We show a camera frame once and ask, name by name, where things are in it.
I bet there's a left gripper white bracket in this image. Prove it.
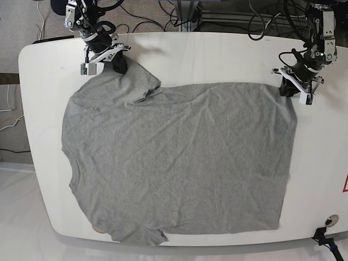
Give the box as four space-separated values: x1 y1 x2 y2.
271 66 324 97

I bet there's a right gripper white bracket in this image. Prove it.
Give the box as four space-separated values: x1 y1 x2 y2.
84 42 131 63

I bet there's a grey t-shirt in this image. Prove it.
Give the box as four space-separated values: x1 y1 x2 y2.
61 59 297 246

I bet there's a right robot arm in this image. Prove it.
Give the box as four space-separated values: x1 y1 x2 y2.
65 1 160 101

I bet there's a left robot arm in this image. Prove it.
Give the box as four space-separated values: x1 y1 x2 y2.
244 1 338 97

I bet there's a red warning triangle sticker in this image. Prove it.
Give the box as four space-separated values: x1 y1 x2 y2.
343 175 348 192

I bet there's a silver table grommet right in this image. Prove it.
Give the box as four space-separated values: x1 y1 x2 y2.
325 214 339 227

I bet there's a beige table grommet left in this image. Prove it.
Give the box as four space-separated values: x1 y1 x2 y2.
92 226 106 234

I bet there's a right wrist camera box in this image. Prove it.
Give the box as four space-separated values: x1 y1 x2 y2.
80 63 104 76

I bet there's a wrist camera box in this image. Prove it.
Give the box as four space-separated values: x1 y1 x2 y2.
299 92 315 105
80 63 104 76

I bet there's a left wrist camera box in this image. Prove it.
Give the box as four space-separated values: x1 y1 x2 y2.
299 92 315 105

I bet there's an aluminium frame post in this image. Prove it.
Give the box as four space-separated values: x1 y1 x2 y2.
173 1 201 32

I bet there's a white cable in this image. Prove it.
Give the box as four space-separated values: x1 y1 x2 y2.
35 0 46 40

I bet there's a black clamp with cable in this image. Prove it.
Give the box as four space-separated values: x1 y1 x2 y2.
312 227 344 261

